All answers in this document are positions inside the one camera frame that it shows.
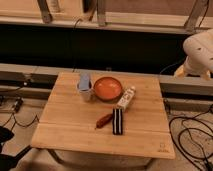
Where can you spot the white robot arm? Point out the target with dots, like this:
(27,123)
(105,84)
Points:
(199,60)

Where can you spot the metal frame rail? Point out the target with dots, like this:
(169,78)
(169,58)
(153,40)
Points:
(182,94)

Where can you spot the orange ceramic bowl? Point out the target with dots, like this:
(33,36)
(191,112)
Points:
(107,88)

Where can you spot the blue cloth in cup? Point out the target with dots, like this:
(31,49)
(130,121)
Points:
(84,83)

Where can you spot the wooden table board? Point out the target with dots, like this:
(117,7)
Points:
(68,122)

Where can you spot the white small carton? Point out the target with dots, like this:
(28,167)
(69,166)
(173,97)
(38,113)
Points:
(126,98)

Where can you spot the red brown sausage toy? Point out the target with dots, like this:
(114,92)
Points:
(104,120)

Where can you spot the black white striped block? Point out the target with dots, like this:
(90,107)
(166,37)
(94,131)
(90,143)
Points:
(117,122)

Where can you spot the black power adapter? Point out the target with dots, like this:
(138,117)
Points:
(16,106)

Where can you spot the white cup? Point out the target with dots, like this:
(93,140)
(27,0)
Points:
(85,92)

